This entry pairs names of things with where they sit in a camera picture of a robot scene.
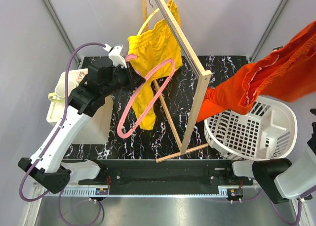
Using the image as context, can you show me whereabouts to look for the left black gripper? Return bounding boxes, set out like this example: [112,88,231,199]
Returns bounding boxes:
[102,61,146,97]

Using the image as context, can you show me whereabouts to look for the pink plastic hanger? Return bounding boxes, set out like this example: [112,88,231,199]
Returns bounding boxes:
[117,58,176,138]

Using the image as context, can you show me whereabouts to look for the orange shorts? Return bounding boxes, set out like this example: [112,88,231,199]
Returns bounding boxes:
[197,22,316,122]

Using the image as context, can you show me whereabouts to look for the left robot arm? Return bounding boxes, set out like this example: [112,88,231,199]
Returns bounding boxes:
[18,63,146,194]

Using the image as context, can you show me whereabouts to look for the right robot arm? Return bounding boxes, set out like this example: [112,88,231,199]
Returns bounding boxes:
[224,122,316,204]

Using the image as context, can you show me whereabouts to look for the yellow shorts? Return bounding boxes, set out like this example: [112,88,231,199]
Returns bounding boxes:
[127,0,183,131]

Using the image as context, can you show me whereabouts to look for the yellow plastic hanger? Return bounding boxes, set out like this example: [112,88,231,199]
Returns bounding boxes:
[137,8,160,36]

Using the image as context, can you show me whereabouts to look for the pink small box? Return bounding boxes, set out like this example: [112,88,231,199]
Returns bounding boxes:
[76,71,87,84]

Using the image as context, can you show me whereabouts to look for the white storage bin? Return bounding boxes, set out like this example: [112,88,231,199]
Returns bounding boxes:
[46,67,114,145]

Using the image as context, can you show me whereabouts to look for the pale yellow mug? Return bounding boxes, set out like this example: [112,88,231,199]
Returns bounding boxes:
[48,80,77,103]

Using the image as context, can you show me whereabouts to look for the wooden clothes rack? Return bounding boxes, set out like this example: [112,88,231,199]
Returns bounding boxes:
[142,0,212,163]

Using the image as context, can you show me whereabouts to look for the white laundry basket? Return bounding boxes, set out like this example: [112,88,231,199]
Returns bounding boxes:
[204,96,297,161]

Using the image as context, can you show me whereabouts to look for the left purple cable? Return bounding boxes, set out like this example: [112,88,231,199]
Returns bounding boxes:
[19,42,107,202]

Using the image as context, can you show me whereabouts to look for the purple cable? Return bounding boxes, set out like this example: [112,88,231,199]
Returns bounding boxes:
[19,42,107,202]
[270,198,312,225]

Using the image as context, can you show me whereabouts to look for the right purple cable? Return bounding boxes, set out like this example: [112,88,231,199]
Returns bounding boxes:
[270,198,312,225]

